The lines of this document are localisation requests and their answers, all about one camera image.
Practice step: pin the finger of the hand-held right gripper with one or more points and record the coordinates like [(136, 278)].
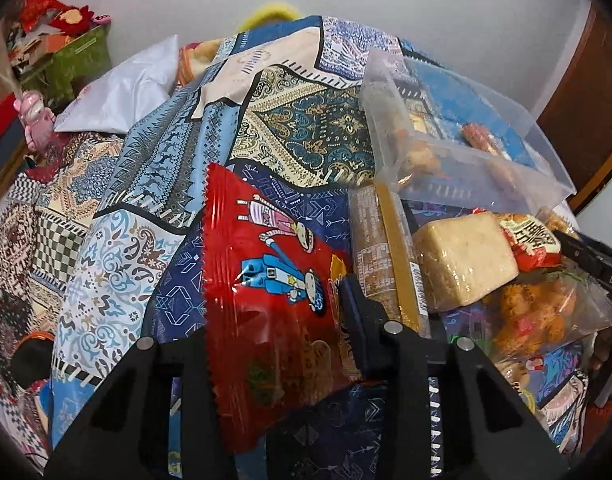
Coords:
[(583, 255)]

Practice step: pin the round biscuit packet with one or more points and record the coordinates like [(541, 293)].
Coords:
[(478, 137)]

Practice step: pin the pale square cake packet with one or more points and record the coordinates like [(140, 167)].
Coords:
[(460, 255)]

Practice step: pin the orange patterned cushion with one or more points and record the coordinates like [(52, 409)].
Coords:
[(196, 62)]

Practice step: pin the red plush toys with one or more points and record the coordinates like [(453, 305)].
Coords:
[(66, 12)]

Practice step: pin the white pillow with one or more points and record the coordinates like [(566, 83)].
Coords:
[(121, 85)]

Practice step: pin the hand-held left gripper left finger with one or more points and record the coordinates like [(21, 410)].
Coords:
[(190, 365)]

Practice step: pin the clear plastic storage container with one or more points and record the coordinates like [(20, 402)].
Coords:
[(485, 180)]

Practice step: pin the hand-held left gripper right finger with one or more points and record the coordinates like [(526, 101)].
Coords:
[(360, 322)]

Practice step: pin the clear bag of orange snacks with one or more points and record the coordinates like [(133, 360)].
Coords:
[(530, 310)]

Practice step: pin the small red white snack packet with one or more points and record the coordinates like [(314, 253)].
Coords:
[(530, 245)]

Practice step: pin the black round object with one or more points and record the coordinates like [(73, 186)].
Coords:
[(32, 357)]

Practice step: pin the fried snack packet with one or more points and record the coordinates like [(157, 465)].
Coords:
[(416, 154)]

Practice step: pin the pink plush toy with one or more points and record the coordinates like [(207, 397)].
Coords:
[(36, 120)]

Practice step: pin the brown wooden door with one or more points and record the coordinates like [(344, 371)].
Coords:
[(585, 110)]

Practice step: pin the long brown biscuit packet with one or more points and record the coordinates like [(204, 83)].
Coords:
[(370, 240)]

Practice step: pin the patchwork printed blanket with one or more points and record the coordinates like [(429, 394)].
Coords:
[(306, 125)]

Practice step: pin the green box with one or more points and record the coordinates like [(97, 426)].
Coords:
[(81, 60)]

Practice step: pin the red cartoon snack packet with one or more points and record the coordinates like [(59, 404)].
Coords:
[(266, 285)]

